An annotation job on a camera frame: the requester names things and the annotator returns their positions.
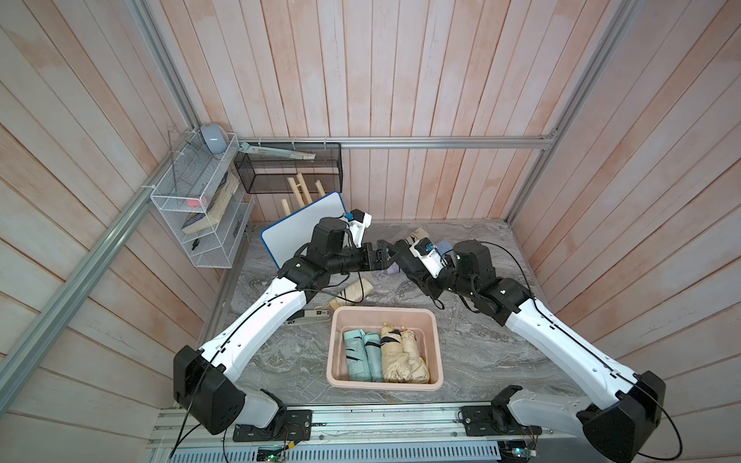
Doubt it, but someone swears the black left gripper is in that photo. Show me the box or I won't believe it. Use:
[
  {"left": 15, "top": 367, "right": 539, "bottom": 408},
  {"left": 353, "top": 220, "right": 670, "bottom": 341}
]
[{"left": 326, "top": 239, "right": 403, "bottom": 274}]

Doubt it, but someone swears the beige black-striped umbrella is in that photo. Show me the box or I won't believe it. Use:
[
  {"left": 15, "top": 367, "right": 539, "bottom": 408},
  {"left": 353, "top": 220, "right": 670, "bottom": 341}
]
[{"left": 329, "top": 278, "right": 374, "bottom": 310}]

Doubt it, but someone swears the pink plastic storage box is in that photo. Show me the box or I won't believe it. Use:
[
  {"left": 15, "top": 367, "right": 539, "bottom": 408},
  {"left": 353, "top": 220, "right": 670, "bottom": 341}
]
[{"left": 326, "top": 307, "right": 444, "bottom": 393}]

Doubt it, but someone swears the mint green umbrella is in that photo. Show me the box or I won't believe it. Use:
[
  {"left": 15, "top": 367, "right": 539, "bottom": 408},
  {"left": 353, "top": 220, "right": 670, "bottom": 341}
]
[
  {"left": 343, "top": 329, "right": 372, "bottom": 382},
  {"left": 364, "top": 332, "right": 384, "bottom": 382}
]

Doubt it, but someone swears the beige umbrella black lining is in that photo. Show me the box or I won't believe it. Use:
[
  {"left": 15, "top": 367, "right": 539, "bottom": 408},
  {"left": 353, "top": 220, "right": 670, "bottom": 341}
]
[{"left": 380, "top": 322, "right": 407, "bottom": 383}]

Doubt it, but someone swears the beige umbrella with wooden handle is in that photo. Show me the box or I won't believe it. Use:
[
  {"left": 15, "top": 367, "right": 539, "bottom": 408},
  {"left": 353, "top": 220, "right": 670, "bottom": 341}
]
[{"left": 401, "top": 329, "right": 430, "bottom": 384}]

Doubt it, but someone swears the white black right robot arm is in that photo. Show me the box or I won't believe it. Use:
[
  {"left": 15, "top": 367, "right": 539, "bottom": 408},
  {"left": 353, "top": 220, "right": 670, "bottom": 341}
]
[{"left": 381, "top": 239, "right": 666, "bottom": 462}]

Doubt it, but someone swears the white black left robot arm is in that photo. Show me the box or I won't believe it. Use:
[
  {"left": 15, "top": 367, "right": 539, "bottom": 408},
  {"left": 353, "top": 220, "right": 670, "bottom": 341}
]
[{"left": 174, "top": 210, "right": 389, "bottom": 435}]

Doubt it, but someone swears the small beige striped umbrella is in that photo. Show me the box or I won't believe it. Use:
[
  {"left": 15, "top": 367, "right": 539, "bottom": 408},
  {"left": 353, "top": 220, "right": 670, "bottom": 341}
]
[{"left": 399, "top": 228, "right": 430, "bottom": 250}]

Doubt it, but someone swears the light blue folded umbrella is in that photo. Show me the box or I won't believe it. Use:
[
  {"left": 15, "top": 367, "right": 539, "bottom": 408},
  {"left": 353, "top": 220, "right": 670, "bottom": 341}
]
[{"left": 436, "top": 240, "right": 453, "bottom": 257}]

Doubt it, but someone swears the blue framed whiteboard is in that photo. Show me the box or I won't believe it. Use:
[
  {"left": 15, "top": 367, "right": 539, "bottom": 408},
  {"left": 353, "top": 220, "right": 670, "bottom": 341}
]
[{"left": 261, "top": 192, "right": 347, "bottom": 268}]

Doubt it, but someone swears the beige black stapler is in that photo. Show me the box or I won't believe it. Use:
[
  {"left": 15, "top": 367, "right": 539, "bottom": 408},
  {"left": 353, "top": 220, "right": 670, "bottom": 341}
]
[{"left": 286, "top": 308, "right": 333, "bottom": 325}]

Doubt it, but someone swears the black mesh basket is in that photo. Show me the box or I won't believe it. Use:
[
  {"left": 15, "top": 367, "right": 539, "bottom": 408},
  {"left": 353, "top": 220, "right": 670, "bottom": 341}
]
[{"left": 233, "top": 141, "right": 345, "bottom": 194}]

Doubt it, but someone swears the book on shelf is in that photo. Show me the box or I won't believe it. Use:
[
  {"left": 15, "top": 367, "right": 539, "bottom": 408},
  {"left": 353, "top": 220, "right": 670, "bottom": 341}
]
[{"left": 181, "top": 172, "right": 240, "bottom": 235}]

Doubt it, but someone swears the grey round speaker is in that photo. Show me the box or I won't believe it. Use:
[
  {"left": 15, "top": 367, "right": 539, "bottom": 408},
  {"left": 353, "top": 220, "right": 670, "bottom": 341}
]
[{"left": 201, "top": 123, "right": 229, "bottom": 156}]

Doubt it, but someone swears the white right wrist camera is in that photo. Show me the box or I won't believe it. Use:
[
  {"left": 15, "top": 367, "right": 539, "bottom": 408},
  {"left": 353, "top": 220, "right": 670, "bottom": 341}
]
[{"left": 410, "top": 237, "right": 446, "bottom": 278}]

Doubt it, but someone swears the white wire shelf rack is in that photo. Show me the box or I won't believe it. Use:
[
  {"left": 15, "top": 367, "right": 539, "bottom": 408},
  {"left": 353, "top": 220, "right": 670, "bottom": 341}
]
[{"left": 151, "top": 130, "right": 255, "bottom": 269}]

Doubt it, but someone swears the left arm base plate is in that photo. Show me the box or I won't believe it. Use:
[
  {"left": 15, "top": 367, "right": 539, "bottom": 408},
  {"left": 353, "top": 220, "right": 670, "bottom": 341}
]
[{"left": 233, "top": 389, "right": 313, "bottom": 443}]

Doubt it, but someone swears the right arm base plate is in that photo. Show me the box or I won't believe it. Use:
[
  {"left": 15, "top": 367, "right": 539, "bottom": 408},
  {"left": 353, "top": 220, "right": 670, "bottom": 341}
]
[{"left": 457, "top": 385, "right": 542, "bottom": 437}]

